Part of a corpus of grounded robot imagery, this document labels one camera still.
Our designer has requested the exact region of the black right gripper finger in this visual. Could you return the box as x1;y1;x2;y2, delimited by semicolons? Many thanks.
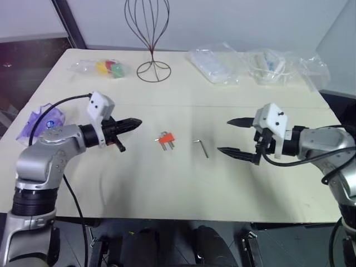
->
226;117;256;129
217;146;256;164

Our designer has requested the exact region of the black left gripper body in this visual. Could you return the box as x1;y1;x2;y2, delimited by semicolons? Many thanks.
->
101;116;121;146

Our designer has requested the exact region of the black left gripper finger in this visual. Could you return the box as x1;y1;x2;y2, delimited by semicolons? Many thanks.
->
115;117;144;134
114;135;127;154

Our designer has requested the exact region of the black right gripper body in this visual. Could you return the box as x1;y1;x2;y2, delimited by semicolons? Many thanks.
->
253;127;279;166

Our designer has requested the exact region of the metal hex key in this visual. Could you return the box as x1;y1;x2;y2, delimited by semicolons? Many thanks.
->
193;139;210;159

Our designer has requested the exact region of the red plastic block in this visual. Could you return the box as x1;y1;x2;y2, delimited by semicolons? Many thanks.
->
158;131;175;146

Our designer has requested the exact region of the purple plastic bag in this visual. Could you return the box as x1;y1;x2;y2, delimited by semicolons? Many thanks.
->
16;102;66;147

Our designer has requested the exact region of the clear bag with coloured pieces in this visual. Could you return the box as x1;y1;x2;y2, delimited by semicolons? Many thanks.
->
66;57;132;81

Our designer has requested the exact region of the clear bag of plastic packs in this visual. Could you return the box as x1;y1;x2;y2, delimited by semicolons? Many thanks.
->
187;41;240;86

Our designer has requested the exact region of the clear bag with white parts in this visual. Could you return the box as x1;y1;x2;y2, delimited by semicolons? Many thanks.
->
246;48;300;86

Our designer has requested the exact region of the dark box beside table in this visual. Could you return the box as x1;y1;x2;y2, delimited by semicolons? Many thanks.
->
319;88;356;130

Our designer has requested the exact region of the empty crumpled clear bag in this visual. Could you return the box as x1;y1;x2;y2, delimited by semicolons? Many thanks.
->
298;52;331;93

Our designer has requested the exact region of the dark rounded shape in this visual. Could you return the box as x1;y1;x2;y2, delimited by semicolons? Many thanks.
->
191;225;238;267

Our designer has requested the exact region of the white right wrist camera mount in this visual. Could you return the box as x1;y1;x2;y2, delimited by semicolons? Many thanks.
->
255;102;291;160

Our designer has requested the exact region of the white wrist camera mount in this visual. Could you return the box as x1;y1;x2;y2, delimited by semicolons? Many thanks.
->
255;102;291;160
86;90;116;149

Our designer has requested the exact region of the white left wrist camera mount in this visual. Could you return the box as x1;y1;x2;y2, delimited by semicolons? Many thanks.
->
86;90;116;149

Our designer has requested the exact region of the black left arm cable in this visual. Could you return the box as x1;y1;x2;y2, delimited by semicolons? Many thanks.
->
28;93;93;267

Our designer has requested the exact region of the dark wire hat stand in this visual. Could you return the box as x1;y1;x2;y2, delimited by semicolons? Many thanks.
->
123;0;171;83

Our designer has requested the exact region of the dark window frame post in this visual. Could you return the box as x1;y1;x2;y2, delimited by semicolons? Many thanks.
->
52;0;87;50

